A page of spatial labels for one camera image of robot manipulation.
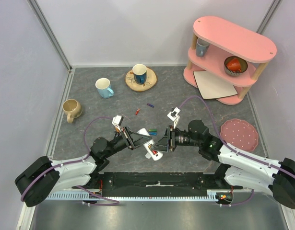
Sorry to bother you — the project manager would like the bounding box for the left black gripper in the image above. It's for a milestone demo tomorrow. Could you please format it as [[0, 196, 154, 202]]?
[[104, 125, 153, 158]]

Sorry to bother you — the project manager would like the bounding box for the white remote control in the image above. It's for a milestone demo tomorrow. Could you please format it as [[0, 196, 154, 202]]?
[[137, 128, 163, 161]]

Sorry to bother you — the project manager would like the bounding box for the white battery cover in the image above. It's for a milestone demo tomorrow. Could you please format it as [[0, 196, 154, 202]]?
[[145, 152, 151, 159]]

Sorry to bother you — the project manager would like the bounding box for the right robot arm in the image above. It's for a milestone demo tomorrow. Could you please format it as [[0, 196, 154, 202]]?
[[151, 120, 295, 209]]

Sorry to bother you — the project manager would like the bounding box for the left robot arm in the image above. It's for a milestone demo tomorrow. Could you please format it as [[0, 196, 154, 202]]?
[[15, 127, 153, 207]]

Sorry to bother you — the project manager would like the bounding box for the light blue mug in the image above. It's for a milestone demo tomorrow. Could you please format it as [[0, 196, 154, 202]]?
[[95, 78, 114, 99]]

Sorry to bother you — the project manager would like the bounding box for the beige floral plate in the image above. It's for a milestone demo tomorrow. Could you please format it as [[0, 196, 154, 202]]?
[[125, 67, 157, 92]]

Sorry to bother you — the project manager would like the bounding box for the beige mug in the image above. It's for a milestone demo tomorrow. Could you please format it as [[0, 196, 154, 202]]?
[[62, 99, 83, 123]]

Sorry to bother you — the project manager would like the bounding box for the dark blue mug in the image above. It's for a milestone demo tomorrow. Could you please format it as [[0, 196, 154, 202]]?
[[132, 64, 147, 85]]

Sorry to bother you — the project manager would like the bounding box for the white square plate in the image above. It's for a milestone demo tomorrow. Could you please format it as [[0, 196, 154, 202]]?
[[193, 71, 237, 99]]

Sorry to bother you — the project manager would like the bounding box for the pink dotted plate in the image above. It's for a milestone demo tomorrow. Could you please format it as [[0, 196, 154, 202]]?
[[220, 118, 259, 152]]

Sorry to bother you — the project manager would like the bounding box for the grey-blue mug on shelf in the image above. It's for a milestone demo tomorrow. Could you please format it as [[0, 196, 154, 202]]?
[[196, 38, 210, 57]]

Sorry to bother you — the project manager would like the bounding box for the pink three-tier shelf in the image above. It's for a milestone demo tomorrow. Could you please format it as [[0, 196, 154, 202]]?
[[183, 16, 277, 105]]

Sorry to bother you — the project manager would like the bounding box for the red cup in bowl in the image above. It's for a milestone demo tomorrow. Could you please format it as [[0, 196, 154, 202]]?
[[226, 57, 241, 72]]

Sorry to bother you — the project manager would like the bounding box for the dark patterned bowl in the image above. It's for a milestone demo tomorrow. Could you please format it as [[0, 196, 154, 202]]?
[[224, 56, 248, 77]]

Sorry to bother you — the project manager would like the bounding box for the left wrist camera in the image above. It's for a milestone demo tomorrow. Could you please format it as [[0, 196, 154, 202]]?
[[112, 115, 124, 132]]

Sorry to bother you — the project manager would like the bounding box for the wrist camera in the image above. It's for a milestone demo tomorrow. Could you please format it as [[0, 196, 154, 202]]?
[[112, 115, 124, 132], [167, 107, 180, 129]]

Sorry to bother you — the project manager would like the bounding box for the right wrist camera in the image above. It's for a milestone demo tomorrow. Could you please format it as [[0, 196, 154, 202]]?
[[167, 107, 180, 129]]

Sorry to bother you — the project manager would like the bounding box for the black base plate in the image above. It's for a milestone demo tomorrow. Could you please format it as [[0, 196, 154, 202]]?
[[83, 172, 231, 197]]

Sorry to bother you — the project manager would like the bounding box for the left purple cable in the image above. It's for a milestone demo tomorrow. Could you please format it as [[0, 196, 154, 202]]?
[[20, 116, 120, 207]]

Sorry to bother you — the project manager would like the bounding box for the purple cable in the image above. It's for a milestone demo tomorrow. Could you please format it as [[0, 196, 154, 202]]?
[[20, 116, 120, 207], [178, 95, 295, 208]]

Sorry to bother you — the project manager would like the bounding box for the blue-white cable duct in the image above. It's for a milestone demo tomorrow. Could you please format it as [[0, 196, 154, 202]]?
[[46, 190, 228, 202]]

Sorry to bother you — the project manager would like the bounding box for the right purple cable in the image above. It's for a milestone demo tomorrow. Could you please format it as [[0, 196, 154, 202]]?
[[178, 95, 295, 208]]

